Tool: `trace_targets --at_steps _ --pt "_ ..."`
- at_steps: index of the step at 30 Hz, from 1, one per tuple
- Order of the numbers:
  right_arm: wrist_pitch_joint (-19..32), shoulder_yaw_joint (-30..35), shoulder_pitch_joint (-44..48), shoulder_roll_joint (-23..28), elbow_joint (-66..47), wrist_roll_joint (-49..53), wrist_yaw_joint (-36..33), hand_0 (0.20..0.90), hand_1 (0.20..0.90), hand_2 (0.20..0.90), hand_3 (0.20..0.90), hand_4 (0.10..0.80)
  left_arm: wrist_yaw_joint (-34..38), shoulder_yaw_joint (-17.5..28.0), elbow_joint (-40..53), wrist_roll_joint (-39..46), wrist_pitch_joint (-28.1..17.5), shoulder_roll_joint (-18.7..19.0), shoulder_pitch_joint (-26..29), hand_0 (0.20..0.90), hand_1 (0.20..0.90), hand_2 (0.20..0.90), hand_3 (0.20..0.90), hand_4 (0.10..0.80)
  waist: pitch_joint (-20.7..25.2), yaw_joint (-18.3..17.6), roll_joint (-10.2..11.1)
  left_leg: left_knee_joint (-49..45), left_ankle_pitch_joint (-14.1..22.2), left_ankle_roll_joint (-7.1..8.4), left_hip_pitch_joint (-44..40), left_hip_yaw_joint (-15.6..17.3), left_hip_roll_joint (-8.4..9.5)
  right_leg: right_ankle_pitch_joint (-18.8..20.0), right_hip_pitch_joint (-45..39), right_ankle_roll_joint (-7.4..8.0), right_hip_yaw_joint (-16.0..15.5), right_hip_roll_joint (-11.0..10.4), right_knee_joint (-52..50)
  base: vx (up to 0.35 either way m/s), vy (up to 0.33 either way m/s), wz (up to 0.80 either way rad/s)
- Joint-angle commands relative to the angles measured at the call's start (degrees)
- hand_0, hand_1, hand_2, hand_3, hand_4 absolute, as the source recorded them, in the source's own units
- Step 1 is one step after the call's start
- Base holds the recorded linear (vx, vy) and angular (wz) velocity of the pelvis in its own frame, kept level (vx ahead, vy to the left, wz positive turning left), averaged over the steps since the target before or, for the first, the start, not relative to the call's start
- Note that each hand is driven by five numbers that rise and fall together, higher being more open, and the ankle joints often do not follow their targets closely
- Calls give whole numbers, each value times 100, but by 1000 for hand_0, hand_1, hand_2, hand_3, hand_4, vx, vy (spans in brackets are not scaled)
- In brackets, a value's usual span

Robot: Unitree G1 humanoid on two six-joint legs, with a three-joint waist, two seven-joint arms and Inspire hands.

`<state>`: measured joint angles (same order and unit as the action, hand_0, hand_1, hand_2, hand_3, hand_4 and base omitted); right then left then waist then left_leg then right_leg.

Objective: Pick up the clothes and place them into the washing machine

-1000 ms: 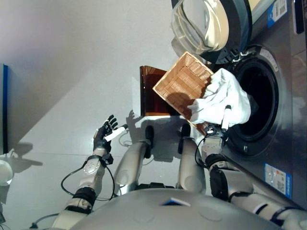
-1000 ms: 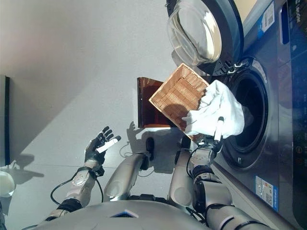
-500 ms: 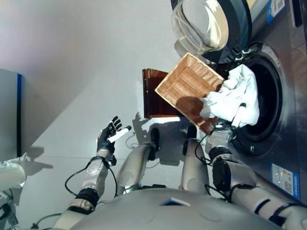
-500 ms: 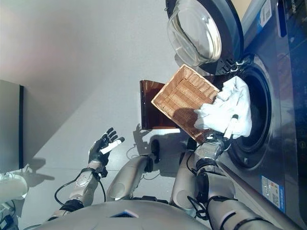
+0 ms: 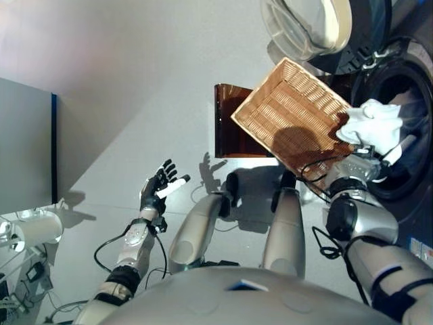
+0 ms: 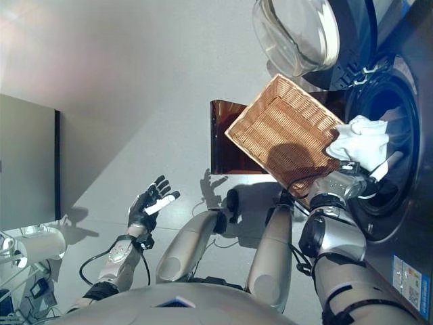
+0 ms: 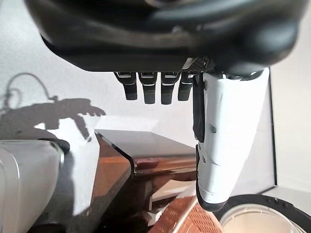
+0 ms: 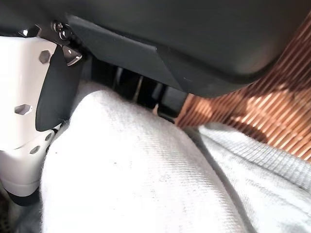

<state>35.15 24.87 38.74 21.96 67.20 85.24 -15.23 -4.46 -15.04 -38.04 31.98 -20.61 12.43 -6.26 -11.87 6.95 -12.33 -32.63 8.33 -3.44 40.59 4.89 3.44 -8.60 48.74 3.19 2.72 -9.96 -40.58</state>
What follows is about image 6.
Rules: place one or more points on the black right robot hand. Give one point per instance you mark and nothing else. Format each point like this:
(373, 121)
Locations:
(382, 188)

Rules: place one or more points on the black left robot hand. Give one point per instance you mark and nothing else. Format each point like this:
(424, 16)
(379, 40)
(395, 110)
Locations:
(143, 210)

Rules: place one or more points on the white basket liner cloth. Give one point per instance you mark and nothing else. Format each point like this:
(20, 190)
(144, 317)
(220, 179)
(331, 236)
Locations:
(362, 142)

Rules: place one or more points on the woven wicker laundry basket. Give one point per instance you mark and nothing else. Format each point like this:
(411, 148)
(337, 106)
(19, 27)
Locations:
(280, 128)

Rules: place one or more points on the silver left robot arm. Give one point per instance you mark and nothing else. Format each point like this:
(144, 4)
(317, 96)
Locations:
(118, 260)

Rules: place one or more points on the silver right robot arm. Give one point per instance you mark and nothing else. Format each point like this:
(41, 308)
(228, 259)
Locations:
(338, 243)

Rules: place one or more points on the grey front-load washing machine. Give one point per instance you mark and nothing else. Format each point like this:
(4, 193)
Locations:
(412, 142)

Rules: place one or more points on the blue white energy label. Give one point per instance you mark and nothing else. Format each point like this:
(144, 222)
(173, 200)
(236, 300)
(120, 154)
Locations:
(407, 284)

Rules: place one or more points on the grey robot torso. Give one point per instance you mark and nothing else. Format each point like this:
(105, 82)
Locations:
(176, 306)

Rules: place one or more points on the brown glossy stool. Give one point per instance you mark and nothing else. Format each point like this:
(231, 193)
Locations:
(223, 145)

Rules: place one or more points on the white cylindrical object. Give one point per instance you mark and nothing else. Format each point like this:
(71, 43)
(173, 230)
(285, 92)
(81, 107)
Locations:
(40, 245)

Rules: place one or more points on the grey board with dark edge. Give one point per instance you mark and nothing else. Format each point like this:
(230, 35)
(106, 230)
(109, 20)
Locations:
(27, 159)

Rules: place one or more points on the silver right robot leg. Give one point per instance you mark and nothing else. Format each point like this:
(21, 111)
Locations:
(272, 257)

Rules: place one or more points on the small black power adapter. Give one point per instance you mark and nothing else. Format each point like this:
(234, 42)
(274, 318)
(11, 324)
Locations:
(38, 288)

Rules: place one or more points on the round glass washer door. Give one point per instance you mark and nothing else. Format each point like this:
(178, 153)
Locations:
(294, 34)

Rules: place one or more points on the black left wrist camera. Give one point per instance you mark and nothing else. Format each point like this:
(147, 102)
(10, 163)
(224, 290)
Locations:
(146, 242)

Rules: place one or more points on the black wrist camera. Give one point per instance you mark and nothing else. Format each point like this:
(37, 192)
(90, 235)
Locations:
(146, 242)
(348, 167)

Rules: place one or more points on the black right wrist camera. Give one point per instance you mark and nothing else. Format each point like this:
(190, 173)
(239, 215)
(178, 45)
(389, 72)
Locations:
(348, 167)

